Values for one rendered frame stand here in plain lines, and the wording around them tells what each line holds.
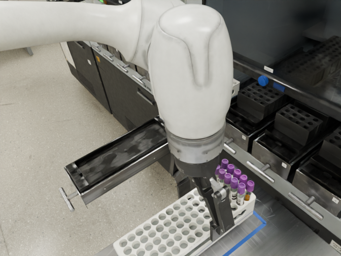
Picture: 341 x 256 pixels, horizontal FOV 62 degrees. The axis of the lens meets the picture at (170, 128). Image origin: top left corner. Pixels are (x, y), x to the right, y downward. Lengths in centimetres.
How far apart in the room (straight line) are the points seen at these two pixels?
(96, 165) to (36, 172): 130
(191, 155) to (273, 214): 38
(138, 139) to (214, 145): 55
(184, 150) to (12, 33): 26
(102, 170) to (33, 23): 56
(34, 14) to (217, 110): 26
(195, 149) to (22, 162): 199
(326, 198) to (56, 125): 207
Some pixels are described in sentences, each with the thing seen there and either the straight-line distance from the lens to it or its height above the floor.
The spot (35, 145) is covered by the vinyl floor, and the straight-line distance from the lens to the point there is 240.
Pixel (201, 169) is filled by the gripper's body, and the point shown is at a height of 110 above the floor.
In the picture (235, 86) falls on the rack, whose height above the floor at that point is 86.
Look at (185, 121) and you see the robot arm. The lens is 36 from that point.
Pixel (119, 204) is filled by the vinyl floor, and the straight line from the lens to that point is 178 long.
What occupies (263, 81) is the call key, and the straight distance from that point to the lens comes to 85.
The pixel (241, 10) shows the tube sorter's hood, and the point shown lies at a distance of 86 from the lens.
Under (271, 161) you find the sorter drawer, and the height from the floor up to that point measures 77.
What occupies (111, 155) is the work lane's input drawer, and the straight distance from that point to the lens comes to 92.
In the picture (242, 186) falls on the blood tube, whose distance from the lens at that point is 59.
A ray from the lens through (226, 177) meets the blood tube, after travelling 60.
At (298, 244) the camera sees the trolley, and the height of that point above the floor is 82.
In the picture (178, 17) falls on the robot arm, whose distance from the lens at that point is 33.
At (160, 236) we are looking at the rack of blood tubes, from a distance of 60.
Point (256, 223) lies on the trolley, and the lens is 73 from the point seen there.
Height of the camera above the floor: 145
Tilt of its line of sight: 42 degrees down
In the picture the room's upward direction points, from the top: 8 degrees counter-clockwise
